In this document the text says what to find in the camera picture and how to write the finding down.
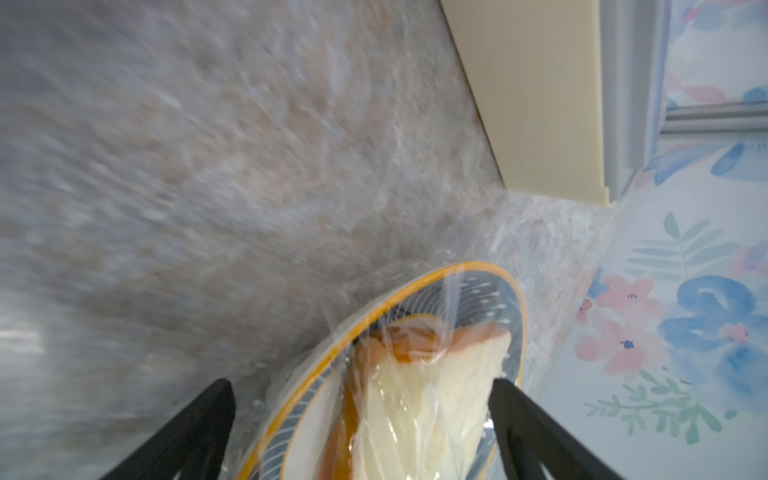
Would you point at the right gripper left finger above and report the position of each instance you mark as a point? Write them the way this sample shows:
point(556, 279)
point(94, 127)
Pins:
point(191, 445)

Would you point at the bread slices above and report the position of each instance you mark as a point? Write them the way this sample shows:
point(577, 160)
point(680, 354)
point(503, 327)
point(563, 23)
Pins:
point(414, 400)

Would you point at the cream plastic wrap dispenser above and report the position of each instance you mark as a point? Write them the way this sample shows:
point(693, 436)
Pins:
point(569, 92)

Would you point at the blue yellow-rimmed plate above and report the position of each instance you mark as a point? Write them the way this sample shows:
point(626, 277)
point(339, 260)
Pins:
point(302, 408)

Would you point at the clear plastic wrap sheet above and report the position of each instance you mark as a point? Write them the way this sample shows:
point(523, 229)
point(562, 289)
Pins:
point(549, 246)

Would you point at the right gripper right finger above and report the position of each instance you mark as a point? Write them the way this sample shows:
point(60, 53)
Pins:
point(533, 445)

